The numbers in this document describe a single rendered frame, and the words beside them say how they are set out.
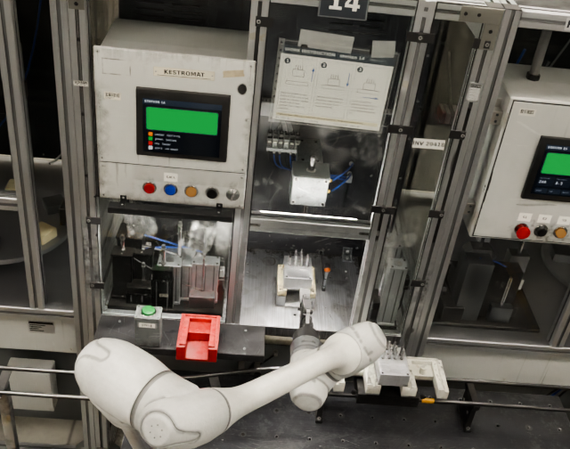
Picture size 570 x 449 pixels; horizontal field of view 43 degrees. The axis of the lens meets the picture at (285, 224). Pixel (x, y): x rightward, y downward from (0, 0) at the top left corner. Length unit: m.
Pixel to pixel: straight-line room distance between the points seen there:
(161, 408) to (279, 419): 1.11
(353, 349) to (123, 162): 0.83
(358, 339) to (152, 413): 0.62
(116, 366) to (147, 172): 0.78
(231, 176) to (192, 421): 0.88
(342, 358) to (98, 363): 0.59
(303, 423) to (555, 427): 0.87
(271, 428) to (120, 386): 1.05
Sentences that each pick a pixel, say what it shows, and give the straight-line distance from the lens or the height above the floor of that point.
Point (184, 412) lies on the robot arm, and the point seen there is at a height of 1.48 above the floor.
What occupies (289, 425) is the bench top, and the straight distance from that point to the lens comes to 2.47.
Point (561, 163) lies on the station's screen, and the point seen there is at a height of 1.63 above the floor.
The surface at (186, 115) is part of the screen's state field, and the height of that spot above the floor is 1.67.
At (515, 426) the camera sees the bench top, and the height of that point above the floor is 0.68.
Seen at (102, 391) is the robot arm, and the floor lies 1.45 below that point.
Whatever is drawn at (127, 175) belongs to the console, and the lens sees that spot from 2.13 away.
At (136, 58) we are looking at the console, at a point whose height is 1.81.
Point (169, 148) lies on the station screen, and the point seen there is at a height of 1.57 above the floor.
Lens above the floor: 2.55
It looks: 34 degrees down
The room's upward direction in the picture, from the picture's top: 7 degrees clockwise
